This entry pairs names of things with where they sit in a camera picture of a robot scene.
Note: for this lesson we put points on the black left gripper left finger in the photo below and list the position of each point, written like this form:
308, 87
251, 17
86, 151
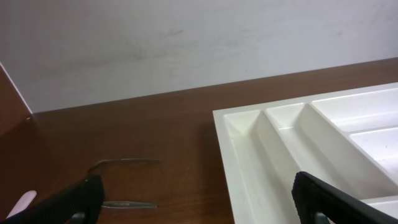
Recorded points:
79, 203

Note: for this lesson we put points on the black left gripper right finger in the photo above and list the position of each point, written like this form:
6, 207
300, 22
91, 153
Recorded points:
319, 202

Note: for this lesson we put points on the lower left metal teaspoon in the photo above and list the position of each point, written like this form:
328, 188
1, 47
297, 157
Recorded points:
127, 204

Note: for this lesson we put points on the metal teaspoon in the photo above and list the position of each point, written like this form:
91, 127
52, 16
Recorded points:
100, 163
127, 204

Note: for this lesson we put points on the upper left metal teaspoon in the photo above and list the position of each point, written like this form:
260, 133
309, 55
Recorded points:
100, 163

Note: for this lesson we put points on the white plastic knife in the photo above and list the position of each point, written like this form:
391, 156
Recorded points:
25, 200

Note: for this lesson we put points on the white cutlery organizer tray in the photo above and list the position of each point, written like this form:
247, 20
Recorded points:
345, 138

